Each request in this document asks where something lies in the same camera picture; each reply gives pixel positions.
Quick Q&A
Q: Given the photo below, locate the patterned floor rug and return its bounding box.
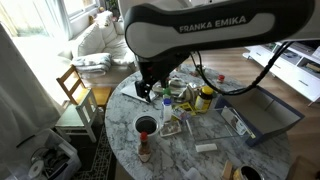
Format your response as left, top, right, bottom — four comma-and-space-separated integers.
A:
71, 125, 116, 180

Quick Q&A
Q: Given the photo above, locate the small wooden block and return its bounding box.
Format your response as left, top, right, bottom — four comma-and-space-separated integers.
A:
221, 160, 233, 180

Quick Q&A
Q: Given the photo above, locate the yellow snack packet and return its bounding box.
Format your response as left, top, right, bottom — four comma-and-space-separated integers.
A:
178, 102, 196, 116

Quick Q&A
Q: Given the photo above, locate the small red capped jar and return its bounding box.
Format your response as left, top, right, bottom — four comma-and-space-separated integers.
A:
217, 75, 225, 83

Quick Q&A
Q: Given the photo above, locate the white curtain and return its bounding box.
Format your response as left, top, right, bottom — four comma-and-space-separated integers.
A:
0, 25, 61, 163

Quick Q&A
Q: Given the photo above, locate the clear storage bin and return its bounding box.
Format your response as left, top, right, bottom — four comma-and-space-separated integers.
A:
0, 129, 81, 180

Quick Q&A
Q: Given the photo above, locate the clear plastic box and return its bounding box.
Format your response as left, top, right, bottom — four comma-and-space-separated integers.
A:
186, 107, 255, 148

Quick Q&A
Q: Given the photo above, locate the clear plastic cup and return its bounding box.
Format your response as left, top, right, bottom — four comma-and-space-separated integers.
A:
133, 113, 160, 137

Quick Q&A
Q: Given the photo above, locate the white step stool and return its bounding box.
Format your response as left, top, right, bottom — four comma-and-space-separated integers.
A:
55, 89, 102, 143

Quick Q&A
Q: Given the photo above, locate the hot sauce bottle red cap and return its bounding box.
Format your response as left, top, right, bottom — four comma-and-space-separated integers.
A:
138, 132, 151, 163

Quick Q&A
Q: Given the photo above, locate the green glass bottle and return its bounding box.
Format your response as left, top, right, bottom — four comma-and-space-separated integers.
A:
162, 87, 171, 99

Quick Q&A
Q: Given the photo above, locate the wooden chair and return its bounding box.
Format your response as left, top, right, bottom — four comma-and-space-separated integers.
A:
57, 65, 112, 108

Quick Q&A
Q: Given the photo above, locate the white tv cabinet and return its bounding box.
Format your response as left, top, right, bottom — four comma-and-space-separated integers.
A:
246, 42, 320, 104

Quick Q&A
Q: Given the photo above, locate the white sofa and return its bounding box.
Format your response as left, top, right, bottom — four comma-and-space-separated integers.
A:
59, 11, 138, 87

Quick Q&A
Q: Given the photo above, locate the white bottle blue cap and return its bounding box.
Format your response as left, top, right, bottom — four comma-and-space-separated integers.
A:
162, 98, 172, 122

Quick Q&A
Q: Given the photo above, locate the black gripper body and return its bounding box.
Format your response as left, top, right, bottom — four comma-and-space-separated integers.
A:
135, 79, 155, 102

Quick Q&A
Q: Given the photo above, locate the white small block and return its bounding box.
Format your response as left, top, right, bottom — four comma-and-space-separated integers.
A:
195, 143, 217, 153

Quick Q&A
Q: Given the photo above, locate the brown jar yellow lid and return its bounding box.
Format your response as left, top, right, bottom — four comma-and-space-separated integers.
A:
194, 86, 214, 112

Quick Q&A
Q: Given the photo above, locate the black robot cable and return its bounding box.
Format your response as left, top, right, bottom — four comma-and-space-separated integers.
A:
189, 41, 294, 97

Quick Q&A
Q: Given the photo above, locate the small clear snack tray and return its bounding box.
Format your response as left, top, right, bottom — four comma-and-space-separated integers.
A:
160, 121, 181, 137

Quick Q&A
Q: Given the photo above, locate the folded grey blanket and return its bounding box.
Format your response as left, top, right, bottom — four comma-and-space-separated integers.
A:
71, 53, 112, 73

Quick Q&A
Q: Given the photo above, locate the white folded paper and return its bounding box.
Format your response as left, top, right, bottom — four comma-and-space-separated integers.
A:
121, 82, 158, 103

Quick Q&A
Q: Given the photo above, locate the dark blue cardboard box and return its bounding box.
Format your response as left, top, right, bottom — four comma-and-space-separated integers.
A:
215, 86, 304, 147

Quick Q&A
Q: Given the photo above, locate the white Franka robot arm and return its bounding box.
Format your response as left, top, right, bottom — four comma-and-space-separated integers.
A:
124, 0, 320, 99

